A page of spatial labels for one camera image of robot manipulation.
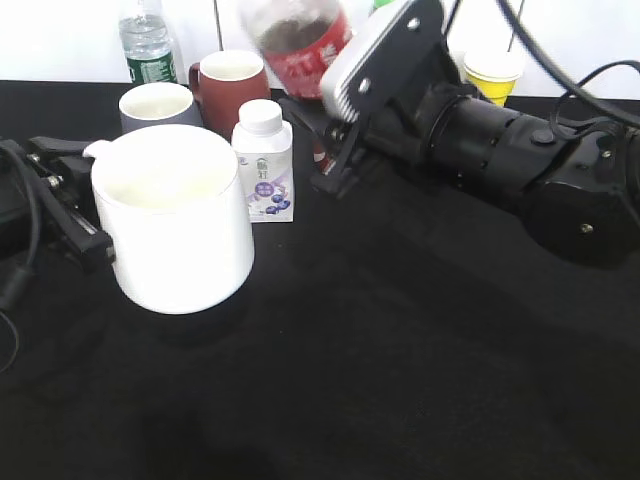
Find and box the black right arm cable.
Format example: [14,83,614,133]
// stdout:
[492,0,640,131]

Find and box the grey ceramic mug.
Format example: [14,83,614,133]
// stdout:
[118,82,204,134]

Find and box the yellow paper cup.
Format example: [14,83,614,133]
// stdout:
[463,50,524,106]

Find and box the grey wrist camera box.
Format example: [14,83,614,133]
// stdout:
[320,1,444,123]

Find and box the clear water bottle green label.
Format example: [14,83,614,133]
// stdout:
[118,0,178,85]

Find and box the green Sprite bottle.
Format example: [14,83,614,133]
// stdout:
[372,0,394,12]

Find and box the red-brown ceramic mug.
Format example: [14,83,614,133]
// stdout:
[189,50,271,140]

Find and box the white blueberry yogurt carton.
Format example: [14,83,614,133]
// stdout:
[231,99,295,223]

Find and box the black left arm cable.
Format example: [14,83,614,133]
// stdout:
[0,142,42,374]

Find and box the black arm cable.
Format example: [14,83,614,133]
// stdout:
[0,142,42,374]
[492,0,640,131]

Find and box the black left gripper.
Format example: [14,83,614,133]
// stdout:
[1,136,114,273]

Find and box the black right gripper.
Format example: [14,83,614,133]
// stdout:
[277,42,464,200]

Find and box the brown Nestle coffee bottle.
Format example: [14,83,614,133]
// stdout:
[313,142,332,174]

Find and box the Coca-Cola bottle red label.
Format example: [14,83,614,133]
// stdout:
[238,0,352,100]

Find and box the white ceramic mug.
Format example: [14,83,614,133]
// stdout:
[83,124,255,315]

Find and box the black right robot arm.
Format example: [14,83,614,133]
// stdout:
[281,43,639,269]

